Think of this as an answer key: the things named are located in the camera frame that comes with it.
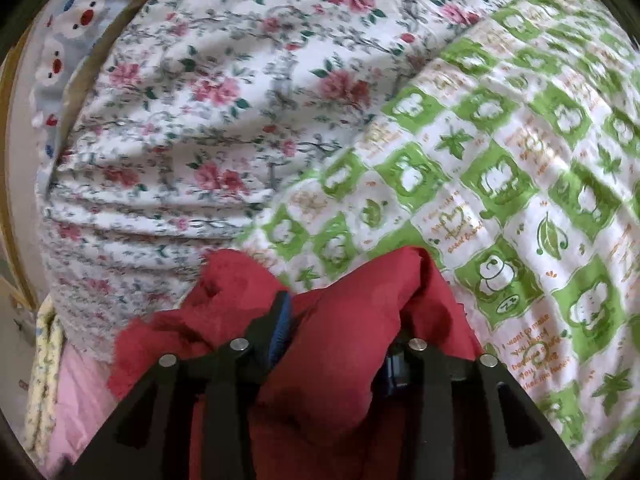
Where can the pink quilted blanket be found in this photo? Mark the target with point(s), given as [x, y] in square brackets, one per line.
[83, 405]

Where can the green white patterned quilt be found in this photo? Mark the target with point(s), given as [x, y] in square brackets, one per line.
[514, 159]

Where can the floral rose bedsheet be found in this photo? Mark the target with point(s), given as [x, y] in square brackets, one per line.
[197, 113]

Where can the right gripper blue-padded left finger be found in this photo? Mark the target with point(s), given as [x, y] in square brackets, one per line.
[180, 403]

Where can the red quilted puffer jacket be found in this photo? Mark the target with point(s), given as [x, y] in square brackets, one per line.
[308, 422]

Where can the yellow floral folded blanket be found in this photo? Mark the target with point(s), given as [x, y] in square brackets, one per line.
[43, 385]

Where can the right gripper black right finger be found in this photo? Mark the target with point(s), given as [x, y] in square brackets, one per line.
[466, 419]

